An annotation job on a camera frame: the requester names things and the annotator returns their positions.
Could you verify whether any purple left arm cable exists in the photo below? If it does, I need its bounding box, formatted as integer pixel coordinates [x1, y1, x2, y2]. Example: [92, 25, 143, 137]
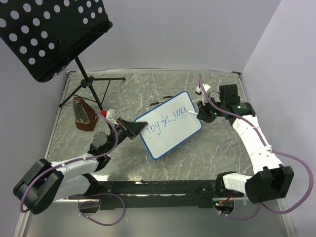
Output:
[19, 111, 118, 213]

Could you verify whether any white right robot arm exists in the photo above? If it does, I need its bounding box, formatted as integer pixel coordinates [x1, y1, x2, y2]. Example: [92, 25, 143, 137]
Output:
[196, 84, 294, 203]

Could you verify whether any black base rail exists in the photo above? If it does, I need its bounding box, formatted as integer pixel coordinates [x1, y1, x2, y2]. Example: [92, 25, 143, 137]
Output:
[68, 180, 244, 210]

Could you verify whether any wire whiteboard stand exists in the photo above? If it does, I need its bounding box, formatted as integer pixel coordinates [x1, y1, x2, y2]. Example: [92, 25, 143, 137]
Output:
[145, 95, 173, 111]

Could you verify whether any blue framed whiteboard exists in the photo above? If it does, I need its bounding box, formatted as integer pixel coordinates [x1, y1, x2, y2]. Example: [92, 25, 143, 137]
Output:
[135, 91, 202, 160]

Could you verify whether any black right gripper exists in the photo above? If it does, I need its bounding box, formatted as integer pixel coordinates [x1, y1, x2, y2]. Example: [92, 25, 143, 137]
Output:
[197, 95, 226, 123]

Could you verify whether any black perforated music stand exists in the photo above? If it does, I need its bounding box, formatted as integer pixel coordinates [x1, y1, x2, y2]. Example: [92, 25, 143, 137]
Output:
[0, 0, 126, 126]

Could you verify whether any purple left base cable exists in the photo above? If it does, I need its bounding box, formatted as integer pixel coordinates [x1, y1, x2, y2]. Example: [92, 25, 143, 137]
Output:
[78, 194, 125, 226]

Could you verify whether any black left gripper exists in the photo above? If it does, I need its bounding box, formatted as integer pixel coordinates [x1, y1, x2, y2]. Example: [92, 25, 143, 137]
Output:
[105, 117, 148, 154]

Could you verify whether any brown wooden metronome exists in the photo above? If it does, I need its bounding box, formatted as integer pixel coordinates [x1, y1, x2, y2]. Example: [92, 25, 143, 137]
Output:
[73, 96, 98, 132]

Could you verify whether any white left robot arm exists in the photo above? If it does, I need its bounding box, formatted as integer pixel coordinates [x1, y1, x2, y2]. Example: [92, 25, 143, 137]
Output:
[13, 118, 148, 214]

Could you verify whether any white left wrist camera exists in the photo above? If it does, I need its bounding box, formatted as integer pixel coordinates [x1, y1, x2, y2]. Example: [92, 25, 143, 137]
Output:
[101, 109, 115, 120]

